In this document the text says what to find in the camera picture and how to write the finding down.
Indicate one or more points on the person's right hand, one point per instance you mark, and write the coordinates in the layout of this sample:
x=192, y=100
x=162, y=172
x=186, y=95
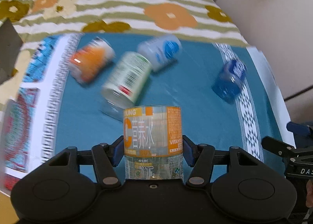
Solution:
x=309, y=196

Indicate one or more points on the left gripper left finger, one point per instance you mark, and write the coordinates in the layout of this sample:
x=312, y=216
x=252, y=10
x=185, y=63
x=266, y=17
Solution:
x=105, y=158

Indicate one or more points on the teal patterned cloth mat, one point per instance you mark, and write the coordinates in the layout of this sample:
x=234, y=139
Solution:
x=53, y=111

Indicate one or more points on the green-label clear plastic cup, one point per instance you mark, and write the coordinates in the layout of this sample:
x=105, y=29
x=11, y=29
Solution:
x=124, y=84

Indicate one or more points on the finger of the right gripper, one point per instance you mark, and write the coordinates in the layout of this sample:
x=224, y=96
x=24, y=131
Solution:
x=300, y=130

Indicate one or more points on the white blue-logo plastic cup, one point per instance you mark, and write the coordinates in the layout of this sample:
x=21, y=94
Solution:
x=160, y=51

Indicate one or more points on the orange fruit-print plastic cup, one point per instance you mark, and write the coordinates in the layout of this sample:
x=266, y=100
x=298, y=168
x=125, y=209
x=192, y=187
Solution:
x=86, y=63

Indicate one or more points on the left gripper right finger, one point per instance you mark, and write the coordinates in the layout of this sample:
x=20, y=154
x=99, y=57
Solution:
x=200, y=157

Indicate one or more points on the clear orange-label vitamin water cup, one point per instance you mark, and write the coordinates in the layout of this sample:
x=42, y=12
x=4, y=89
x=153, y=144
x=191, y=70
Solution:
x=153, y=143

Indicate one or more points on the floral striped quilt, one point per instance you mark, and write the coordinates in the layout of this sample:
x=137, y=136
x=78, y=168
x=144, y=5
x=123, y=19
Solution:
x=200, y=20

